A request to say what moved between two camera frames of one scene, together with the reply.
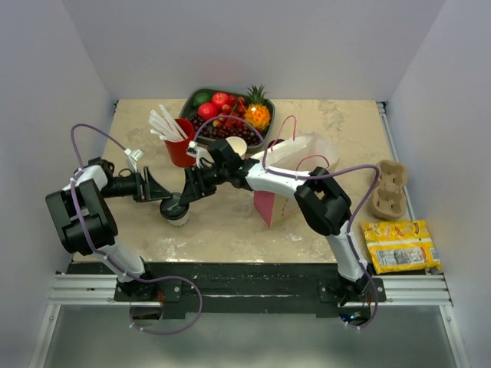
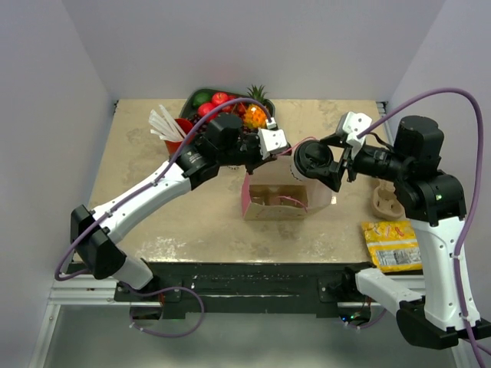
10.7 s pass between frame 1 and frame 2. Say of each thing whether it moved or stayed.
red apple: stayed
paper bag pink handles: moved
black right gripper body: moved
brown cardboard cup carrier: stayed
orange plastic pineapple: stayed
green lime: stayed
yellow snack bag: stayed
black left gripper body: moved
